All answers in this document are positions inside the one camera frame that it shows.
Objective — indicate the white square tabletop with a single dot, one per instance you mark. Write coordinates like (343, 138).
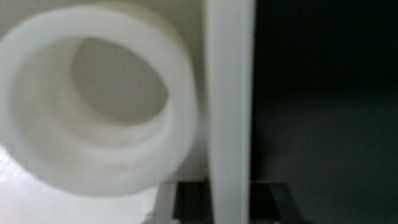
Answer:
(125, 110)

